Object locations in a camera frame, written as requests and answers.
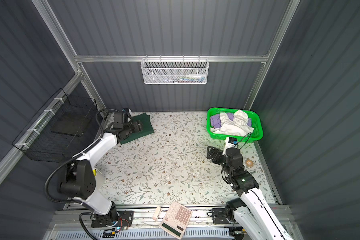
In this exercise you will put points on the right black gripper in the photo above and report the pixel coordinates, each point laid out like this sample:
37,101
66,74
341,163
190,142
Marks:
218,154

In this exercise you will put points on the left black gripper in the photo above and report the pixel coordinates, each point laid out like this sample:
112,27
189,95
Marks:
136,126

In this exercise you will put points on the dark green t shirt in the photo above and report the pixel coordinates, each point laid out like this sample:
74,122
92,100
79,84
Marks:
141,127

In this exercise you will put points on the green plastic laundry basket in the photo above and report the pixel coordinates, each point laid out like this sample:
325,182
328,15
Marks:
251,137

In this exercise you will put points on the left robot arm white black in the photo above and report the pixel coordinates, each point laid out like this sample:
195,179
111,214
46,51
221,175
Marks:
79,182

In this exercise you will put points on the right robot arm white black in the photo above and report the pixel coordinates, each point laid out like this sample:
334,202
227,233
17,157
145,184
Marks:
250,209

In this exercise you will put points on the brown tape roll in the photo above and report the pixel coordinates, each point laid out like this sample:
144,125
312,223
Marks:
249,163

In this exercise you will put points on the white t shirt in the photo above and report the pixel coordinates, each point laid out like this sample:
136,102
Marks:
233,128

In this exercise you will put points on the purple t shirt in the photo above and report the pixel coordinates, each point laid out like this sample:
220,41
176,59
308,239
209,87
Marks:
216,120

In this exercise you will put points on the white pen cup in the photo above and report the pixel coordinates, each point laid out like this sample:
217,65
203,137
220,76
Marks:
99,177

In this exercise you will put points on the floral table mat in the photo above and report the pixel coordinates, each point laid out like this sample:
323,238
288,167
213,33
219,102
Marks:
166,166

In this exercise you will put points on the pink white calculator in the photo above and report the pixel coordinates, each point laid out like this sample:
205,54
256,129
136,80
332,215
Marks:
176,220

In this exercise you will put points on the white bottle in basket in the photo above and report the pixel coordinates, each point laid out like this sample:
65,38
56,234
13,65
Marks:
197,77

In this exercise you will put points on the small white eraser block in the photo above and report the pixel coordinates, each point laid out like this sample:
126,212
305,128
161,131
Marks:
157,213

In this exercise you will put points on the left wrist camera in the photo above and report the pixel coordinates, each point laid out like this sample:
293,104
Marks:
127,114

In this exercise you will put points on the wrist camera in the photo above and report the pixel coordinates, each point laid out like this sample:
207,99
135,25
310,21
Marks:
230,142
127,114

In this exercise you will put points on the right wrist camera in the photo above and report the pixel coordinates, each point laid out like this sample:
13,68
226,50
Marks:
230,142

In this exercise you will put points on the black wire wall basket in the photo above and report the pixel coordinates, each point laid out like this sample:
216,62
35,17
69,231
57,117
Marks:
61,131

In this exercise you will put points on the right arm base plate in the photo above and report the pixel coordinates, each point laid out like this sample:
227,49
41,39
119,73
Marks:
220,216

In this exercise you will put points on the white wire wall basket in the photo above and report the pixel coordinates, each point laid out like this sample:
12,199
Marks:
173,73

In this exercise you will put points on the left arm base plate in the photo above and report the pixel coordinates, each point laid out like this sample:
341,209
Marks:
123,219

